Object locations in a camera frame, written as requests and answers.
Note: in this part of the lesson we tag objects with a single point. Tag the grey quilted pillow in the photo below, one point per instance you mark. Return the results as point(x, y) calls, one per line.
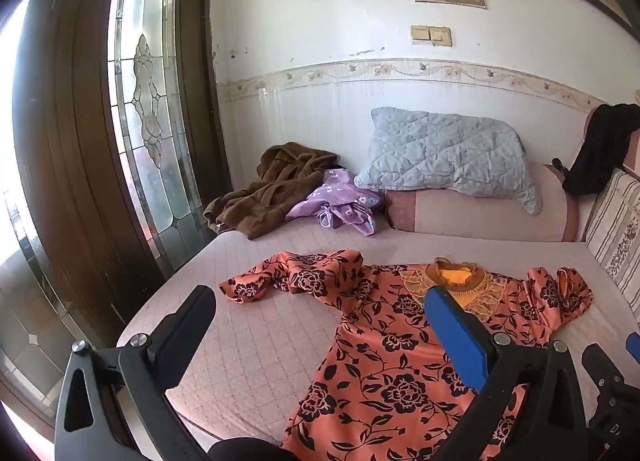
point(445, 153)

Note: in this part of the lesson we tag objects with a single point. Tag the purple floral garment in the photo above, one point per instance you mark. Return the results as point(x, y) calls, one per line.
point(340, 203)

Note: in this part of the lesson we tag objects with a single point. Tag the yellowed light switch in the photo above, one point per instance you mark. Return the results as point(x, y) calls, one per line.
point(440, 35)
point(420, 33)

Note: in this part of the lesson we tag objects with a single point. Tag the striped floral headboard cushion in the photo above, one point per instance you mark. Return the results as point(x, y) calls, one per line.
point(617, 236)

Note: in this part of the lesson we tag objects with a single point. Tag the black garment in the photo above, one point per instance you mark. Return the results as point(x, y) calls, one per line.
point(602, 151)

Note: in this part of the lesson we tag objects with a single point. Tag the dark wooden door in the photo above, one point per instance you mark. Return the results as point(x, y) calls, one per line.
point(75, 141)

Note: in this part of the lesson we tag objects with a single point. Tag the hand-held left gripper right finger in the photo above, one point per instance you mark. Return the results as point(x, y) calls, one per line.
point(457, 336)

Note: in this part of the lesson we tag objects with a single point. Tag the brown fleece garment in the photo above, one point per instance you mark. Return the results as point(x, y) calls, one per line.
point(270, 191)

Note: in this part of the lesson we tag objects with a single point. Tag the orange floral dress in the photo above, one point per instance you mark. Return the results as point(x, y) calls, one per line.
point(390, 341)

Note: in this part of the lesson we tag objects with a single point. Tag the pink bolster cushion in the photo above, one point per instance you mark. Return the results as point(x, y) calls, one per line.
point(475, 216)

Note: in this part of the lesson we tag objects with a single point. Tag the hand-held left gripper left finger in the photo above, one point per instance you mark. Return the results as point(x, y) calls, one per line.
point(187, 321)

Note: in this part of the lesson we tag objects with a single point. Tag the leaded glass side window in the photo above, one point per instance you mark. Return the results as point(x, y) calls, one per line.
point(35, 321)

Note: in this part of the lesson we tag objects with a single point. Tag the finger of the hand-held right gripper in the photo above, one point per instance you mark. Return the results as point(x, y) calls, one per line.
point(634, 345)
point(617, 406)

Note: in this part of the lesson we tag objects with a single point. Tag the stained glass door panel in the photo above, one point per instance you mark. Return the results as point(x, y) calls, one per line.
point(150, 101)

